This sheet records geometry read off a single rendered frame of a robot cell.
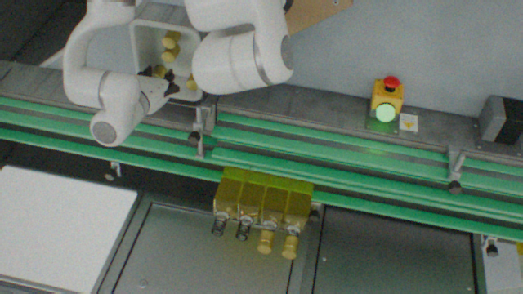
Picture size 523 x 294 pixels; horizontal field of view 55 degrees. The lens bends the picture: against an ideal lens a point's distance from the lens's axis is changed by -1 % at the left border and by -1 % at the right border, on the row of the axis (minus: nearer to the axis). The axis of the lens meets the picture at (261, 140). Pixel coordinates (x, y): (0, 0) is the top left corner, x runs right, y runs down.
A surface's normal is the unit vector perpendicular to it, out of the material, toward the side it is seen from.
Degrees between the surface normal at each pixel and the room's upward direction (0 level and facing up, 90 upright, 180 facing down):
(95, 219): 90
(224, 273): 90
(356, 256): 89
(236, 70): 18
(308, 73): 0
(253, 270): 90
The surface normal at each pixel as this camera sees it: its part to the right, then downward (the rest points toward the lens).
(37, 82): 0.06, -0.69
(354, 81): -0.20, 0.70
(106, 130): -0.18, 0.50
